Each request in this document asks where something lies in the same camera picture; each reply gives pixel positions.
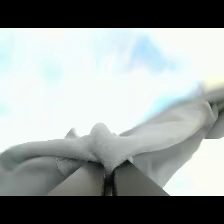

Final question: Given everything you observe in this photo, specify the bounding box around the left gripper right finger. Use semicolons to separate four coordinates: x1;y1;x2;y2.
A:
112;160;170;196

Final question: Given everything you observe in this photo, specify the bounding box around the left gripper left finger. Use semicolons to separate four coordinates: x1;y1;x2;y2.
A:
47;161;107;196

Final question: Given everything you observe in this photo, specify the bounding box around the grey garment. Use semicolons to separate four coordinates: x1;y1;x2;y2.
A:
0;87;224;196

